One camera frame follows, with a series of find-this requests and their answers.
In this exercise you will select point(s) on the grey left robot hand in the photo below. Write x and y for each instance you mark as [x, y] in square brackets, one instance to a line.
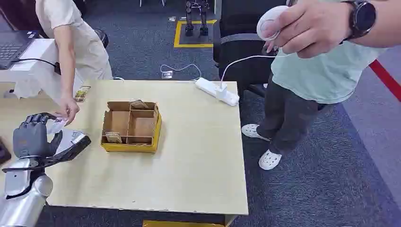
[29, 139]

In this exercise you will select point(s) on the person's hand holding controller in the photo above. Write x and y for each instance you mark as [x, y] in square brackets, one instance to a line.
[308, 26]

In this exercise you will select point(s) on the person's hand holding card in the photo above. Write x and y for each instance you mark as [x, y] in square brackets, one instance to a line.
[69, 109]

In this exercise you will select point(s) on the white printed card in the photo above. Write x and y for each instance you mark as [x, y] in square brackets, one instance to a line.
[55, 126]

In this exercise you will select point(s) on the white round controller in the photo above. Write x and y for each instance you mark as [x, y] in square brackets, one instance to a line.
[269, 20]

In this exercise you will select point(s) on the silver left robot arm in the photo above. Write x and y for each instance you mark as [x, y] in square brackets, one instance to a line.
[25, 197]

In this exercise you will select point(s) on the printed cards stack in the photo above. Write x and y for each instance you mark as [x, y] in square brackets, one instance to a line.
[82, 93]

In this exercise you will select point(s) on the black flat device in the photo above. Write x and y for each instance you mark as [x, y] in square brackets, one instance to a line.
[3, 152]

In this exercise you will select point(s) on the white side desk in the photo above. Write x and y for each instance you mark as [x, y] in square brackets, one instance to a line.
[34, 75]

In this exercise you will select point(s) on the person in pale green shirt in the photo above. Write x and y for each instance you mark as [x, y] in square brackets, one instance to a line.
[319, 75]

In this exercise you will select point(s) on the black wrist watch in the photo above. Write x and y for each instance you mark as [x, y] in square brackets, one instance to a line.
[361, 17]

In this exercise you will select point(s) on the person in cream clothing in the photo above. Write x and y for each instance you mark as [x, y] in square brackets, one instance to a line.
[84, 47]

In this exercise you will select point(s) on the wooden divided card box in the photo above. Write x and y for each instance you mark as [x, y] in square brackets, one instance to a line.
[131, 127]

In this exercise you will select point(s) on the tilted brown card in box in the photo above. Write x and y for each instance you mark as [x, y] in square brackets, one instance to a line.
[138, 104]

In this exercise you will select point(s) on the black office chair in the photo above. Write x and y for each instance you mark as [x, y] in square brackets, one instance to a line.
[241, 53]

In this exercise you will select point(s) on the black round stool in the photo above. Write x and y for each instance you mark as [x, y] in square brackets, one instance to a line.
[101, 37]

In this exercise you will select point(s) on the dark laptop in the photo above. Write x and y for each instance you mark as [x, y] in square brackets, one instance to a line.
[11, 47]

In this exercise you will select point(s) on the red floor tape line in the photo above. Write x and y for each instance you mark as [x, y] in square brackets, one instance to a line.
[387, 80]

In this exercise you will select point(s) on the silver floor socket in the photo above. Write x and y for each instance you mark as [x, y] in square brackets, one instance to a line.
[167, 75]

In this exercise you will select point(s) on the white charger plug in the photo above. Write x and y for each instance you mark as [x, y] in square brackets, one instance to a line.
[221, 91]

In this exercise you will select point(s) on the white power strip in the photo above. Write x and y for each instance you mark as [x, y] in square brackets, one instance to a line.
[216, 91]

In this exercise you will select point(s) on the black robot legs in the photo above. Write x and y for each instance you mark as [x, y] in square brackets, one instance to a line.
[195, 18]

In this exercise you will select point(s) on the white clog shoe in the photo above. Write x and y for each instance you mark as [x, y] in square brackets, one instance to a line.
[252, 131]
[269, 159]

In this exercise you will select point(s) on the yellow floor tape square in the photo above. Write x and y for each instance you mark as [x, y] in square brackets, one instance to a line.
[177, 34]

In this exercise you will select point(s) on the yellow box under desk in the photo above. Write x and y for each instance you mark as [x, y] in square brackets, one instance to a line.
[181, 224]

